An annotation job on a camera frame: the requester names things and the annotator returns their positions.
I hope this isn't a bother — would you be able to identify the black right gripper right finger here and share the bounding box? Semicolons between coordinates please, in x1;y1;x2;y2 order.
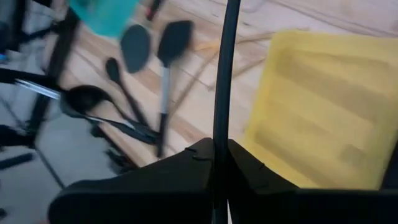
228;139;398;224

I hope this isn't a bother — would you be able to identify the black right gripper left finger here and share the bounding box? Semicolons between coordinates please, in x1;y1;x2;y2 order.
48;138;215;224

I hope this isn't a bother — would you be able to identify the black spoon all-black handle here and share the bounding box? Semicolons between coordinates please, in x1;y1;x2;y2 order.
60;104;161;146

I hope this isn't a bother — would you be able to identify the golden chopstick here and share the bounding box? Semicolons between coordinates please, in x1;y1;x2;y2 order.
206;57;267;91
169;49;220;116

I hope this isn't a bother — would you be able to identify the black nylon ladle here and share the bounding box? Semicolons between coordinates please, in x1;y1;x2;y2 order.
58;84;161;146

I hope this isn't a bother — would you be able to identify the black nylon serving spoon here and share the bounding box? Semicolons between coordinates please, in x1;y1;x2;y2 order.
104;57;149;127

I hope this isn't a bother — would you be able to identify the black slotted turner red mark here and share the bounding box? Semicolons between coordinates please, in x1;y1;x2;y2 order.
119;0;165;75

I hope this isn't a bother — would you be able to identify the black nylon turner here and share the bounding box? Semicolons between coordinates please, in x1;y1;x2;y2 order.
212;0;243;224

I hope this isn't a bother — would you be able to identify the black solid turner silver neck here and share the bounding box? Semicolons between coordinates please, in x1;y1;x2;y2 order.
155;19;195;159

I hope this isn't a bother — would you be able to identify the yellow plastic bin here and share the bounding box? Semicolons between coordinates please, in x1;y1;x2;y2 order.
241;29;398;191

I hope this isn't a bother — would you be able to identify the teal plastic bin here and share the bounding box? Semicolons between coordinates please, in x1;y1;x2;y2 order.
67;0;141;40

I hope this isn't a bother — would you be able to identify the black aluminium table frame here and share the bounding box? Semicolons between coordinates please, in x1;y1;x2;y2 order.
0;0;82;150

